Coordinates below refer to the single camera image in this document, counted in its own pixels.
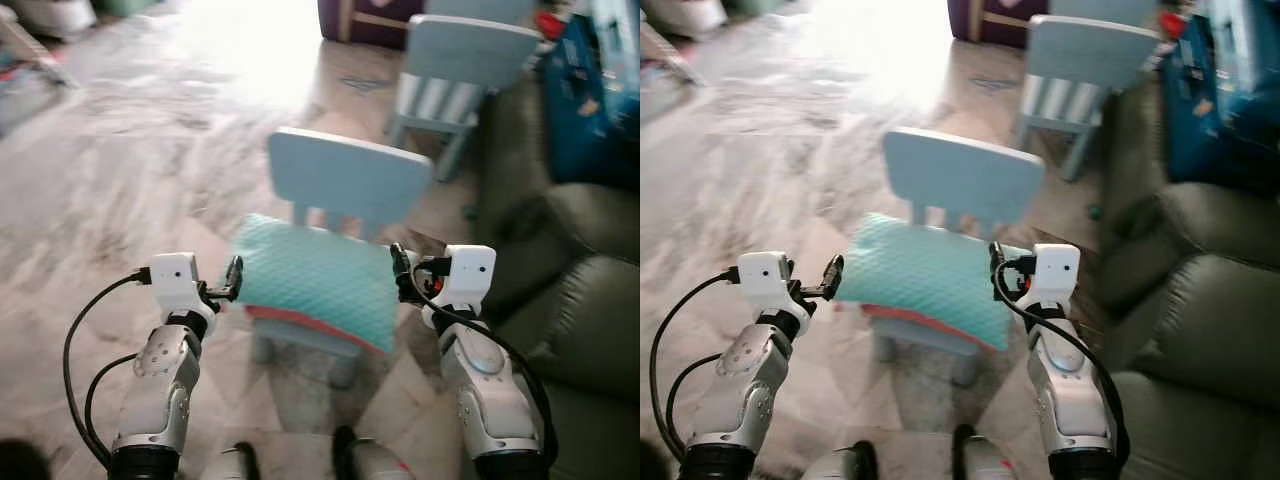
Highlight teal dotted pillow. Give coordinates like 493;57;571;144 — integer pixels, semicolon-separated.
838;212;1031;353
228;213;401;354

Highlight pink dotted pillow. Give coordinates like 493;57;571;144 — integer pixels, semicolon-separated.
862;303;1001;353
245;303;386;353

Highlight grey-green leather sofa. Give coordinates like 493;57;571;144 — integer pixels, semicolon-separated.
470;80;640;480
1085;75;1280;480

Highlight purple sofa with wooden trim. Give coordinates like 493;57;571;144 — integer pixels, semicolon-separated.
945;0;1053;49
318;0;429;49

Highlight grey left robot leg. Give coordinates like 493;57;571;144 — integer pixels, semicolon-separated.
800;445;861;480
198;445;251;480

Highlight grey robot leg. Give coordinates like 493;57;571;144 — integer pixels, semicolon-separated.
198;445;251;480
962;438;1021;480
800;445;861;480
348;438;413;480

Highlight black right robot foot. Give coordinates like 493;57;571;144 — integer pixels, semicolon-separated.
952;424;979;476
330;425;361;479

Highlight grey right robot leg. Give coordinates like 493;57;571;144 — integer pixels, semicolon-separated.
348;438;413;480
962;438;1021;480

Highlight dark blue hard suitcase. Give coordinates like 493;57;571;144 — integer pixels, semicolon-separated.
543;0;640;189
1160;0;1280;186

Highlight white bag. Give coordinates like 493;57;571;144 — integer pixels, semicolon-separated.
10;0;98;41
648;0;728;39

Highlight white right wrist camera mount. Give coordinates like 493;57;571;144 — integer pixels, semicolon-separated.
1025;243;1081;311
425;245;497;321

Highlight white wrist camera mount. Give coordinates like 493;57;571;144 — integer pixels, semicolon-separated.
1025;243;1081;311
737;252;809;326
148;252;216;323
425;245;497;321

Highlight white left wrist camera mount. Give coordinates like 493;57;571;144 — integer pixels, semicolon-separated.
148;252;216;323
737;252;809;326

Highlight long black left arm cable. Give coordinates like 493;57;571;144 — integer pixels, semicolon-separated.
648;268;741;456
62;268;153;471

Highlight short black left arm cable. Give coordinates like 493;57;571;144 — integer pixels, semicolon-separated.
84;352;141;451
666;352;723;451

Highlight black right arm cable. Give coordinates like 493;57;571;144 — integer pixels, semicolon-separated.
992;265;1131;466
395;262;556;471

